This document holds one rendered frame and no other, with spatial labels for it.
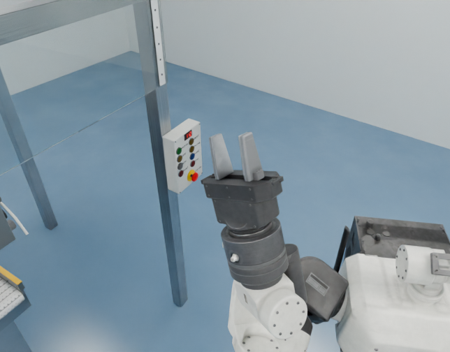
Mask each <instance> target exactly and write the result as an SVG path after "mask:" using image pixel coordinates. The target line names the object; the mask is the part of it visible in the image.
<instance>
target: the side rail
mask: <svg viewBox="0 0 450 352"><path fill-rule="evenodd" d="M0 277H2V278H3V279H5V280H6V281H7V280H8V283H10V284H11V285H13V286H14V287H16V288H17V289H18V290H19V291H22V290H23V289H24V285H23V283H22V282H21V283H20V284H19V285H17V284H15V283H14V282H13V281H11V280H10V279H9V278H7V277H6V276H4V275H3V274H1V273H0Z"/></svg>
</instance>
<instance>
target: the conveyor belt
mask: <svg viewBox="0 0 450 352"><path fill-rule="evenodd" d="M22 301H24V296H23V295H22V294H21V292H19V291H18V290H17V289H16V288H14V287H13V286H11V285H10V284H9V283H8V282H6V281H5V280H3V279H2V278H1V277H0V320H1V319H2V318H3V317H4V316H5V315H6V314H8V313H9V312H10V311H12V310H13V309H14V308H16V306H18V305H19V304H20V303H21V302H22Z"/></svg>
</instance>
